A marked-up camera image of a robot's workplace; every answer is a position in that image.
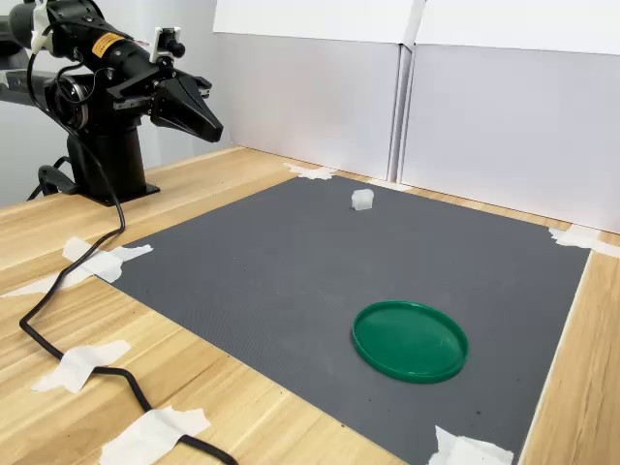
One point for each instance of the small white plastic terminal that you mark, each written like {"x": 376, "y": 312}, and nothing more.
{"x": 362, "y": 201}

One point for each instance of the round green lid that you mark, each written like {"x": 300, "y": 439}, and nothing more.
{"x": 409, "y": 344}

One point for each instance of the white partition panel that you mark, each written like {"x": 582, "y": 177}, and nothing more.
{"x": 300, "y": 97}
{"x": 508, "y": 135}

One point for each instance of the white tape piece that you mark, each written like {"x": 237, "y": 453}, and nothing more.
{"x": 465, "y": 448}
{"x": 34, "y": 287}
{"x": 145, "y": 436}
{"x": 114, "y": 261}
{"x": 77, "y": 368}
{"x": 571, "y": 237}
{"x": 310, "y": 172}

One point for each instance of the dark grey mat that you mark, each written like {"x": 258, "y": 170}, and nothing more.
{"x": 290, "y": 290}

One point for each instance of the white camera box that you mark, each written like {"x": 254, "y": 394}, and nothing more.
{"x": 160, "y": 39}

